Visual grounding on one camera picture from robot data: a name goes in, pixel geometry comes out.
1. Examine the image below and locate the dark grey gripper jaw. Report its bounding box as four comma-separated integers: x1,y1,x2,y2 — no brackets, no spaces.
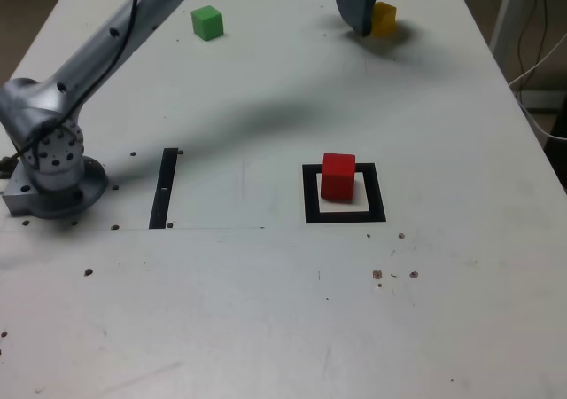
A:
334,0,378,38

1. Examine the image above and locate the yellow cube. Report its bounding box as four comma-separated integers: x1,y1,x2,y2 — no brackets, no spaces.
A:
370,1,397,37

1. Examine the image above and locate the green cube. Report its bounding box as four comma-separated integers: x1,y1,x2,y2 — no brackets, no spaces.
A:
190,4,225,42

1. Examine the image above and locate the red cube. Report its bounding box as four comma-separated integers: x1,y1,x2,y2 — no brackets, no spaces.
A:
319,153,357,204

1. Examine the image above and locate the black tape square outline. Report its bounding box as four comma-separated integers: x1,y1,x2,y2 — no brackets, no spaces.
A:
301,162,387,225

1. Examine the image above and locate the black tape strip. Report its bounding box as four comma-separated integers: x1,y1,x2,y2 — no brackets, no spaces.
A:
148,147,179,231

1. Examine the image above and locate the white metal frame leg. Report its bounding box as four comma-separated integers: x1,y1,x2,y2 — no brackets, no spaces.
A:
488,0,538,70

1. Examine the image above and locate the thin black cable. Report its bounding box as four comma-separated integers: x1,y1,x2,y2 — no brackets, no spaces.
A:
516,0,567,77

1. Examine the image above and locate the white cable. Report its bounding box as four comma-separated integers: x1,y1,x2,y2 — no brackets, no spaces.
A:
508,30,567,142

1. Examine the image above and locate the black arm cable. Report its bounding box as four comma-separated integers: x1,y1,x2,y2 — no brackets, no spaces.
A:
0,0,145,169

